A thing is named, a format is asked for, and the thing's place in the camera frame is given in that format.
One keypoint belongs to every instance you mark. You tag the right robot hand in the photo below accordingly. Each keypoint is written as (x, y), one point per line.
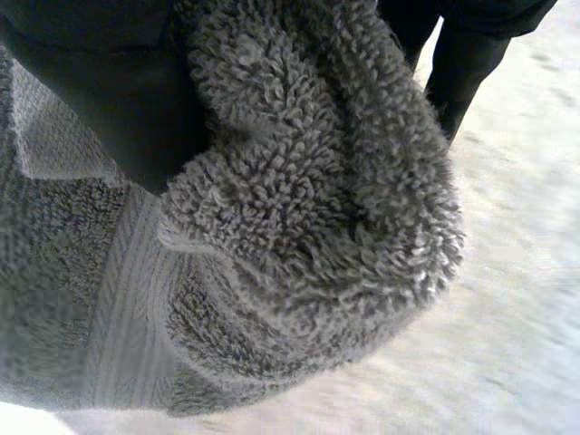
(131, 90)

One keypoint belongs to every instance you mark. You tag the grey towel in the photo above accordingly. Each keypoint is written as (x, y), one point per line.
(290, 217)

